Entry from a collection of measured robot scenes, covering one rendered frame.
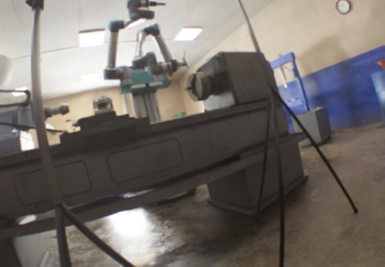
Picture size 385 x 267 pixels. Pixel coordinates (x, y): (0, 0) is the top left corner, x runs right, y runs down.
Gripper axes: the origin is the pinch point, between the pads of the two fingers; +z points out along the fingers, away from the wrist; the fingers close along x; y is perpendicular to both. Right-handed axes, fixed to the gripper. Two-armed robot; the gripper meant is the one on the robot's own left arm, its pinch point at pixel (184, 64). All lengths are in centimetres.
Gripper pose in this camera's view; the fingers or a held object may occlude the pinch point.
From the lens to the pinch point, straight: 196.9
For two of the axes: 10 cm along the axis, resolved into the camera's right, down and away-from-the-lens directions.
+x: -1.1, 4.1, 9.1
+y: -3.3, -8.7, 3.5
